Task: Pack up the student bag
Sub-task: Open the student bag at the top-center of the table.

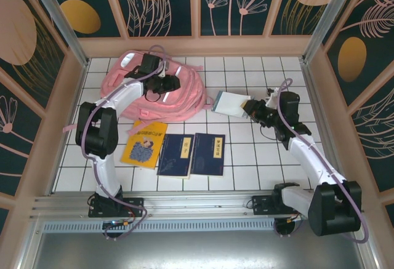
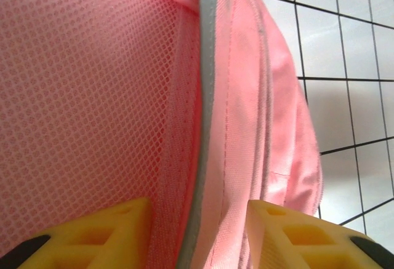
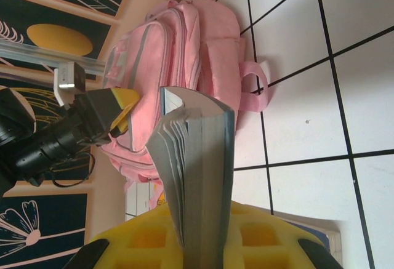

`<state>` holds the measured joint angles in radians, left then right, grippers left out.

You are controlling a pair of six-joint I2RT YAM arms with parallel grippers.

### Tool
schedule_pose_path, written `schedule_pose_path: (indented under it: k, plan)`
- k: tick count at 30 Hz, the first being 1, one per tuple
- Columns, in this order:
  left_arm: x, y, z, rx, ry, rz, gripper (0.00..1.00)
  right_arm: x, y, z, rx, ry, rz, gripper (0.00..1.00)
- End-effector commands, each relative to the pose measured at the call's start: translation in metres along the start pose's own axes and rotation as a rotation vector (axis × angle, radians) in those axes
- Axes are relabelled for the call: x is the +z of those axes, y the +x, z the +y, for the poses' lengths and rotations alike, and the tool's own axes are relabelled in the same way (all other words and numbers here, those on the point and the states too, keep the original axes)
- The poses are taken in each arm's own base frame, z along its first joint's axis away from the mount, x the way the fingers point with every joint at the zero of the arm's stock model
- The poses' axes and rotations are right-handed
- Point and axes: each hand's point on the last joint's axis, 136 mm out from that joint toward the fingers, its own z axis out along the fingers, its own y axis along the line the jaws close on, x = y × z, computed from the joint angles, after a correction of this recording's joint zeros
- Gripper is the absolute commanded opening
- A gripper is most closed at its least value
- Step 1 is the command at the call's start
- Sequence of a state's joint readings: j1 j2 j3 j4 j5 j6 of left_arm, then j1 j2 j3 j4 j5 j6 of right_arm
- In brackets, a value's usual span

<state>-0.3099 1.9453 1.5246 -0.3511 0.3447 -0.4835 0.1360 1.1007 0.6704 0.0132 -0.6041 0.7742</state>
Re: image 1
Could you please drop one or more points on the dark blue book, leaf print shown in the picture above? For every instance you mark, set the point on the dark blue book, leaf print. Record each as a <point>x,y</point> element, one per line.
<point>174,158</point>

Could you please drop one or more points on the grey metal sheet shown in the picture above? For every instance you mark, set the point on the grey metal sheet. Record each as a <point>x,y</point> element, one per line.
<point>197,250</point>

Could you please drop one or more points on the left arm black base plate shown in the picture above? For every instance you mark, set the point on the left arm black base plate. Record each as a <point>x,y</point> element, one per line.
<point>132,206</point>

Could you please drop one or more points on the aluminium front rail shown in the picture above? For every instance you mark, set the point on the aluminium front rail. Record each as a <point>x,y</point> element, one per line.
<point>197,202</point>

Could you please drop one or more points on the yellow book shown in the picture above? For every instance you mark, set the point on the yellow book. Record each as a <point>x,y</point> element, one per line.
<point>141,155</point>

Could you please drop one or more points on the pink backpack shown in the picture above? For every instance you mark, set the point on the pink backpack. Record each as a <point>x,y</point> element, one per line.
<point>184,96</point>

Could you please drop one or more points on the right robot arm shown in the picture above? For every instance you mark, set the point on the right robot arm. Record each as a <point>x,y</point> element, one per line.
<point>311,158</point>

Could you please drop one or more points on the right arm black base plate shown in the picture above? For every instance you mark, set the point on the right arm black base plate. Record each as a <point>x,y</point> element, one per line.
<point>261,206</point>

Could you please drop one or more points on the aluminium corner post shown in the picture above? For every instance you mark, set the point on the aluminium corner post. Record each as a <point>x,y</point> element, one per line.
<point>328,19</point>
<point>63,26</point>

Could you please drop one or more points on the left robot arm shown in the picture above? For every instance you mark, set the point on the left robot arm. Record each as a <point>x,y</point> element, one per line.
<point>98,130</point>

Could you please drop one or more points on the slotted metal vent strip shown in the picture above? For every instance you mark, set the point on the slotted metal vent strip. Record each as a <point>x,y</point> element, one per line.
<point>197,226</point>

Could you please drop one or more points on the dark blue book, plain cover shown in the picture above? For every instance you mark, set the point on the dark blue book, plain cover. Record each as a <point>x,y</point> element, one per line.
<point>207,155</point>

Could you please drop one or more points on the white notebook with blue cover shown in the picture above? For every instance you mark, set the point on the white notebook with blue cover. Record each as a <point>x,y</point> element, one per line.
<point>229,104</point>

